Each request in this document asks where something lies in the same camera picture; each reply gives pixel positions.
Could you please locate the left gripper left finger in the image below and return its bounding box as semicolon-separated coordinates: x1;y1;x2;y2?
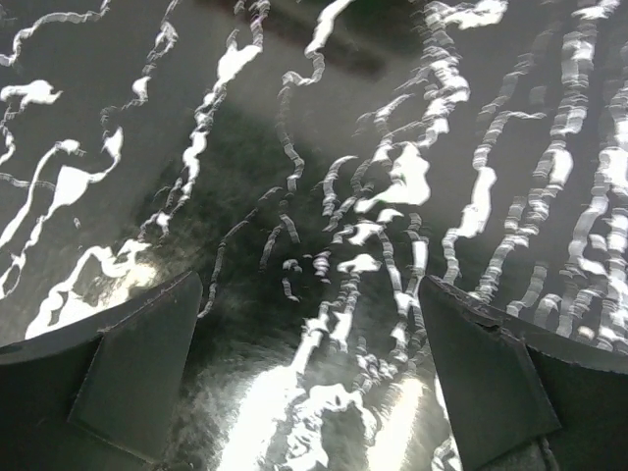
1;272;202;470

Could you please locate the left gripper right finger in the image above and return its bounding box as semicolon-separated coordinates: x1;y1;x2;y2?
419;276;627;470

